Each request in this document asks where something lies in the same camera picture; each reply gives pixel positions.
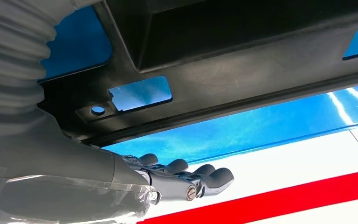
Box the white car with red stripe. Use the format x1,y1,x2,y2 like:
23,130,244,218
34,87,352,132
137,122,358,224

